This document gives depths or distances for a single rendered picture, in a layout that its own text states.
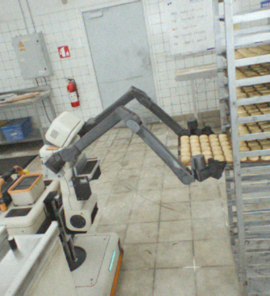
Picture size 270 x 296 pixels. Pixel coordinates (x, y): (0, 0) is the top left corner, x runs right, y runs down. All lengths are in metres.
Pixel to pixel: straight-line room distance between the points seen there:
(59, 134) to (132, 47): 3.91
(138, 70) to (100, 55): 0.70
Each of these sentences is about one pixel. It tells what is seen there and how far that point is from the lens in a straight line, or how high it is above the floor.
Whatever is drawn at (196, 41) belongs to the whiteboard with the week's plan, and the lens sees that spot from 5.48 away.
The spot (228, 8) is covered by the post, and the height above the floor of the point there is 1.73.
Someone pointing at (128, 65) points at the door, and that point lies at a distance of 5.62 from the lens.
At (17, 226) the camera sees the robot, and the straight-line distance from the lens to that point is 2.03.
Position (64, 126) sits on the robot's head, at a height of 1.29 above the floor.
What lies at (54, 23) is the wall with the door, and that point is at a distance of 5.84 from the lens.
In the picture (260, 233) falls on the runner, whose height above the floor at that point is 0.23.
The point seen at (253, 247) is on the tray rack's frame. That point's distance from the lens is 2.49.
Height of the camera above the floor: 1.75
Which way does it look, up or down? 22 degrees down
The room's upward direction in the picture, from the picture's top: 11 degrees counter-clockwise
